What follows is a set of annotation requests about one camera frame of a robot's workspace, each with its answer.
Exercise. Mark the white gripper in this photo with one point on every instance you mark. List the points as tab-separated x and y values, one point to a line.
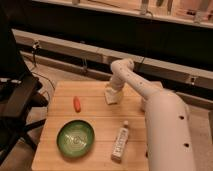
117	84

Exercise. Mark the white sponge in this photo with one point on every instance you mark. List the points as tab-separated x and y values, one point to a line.
110	96

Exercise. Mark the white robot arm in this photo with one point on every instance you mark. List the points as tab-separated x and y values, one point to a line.
166	116

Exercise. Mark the green ceramic bowl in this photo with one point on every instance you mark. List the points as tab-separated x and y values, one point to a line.
75	139

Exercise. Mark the white paper cup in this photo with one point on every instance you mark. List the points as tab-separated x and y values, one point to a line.
143	104

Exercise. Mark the orange carrot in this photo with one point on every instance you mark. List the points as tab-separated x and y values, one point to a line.
76	104

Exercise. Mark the black office chair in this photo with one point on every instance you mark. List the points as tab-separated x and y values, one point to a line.
19	93

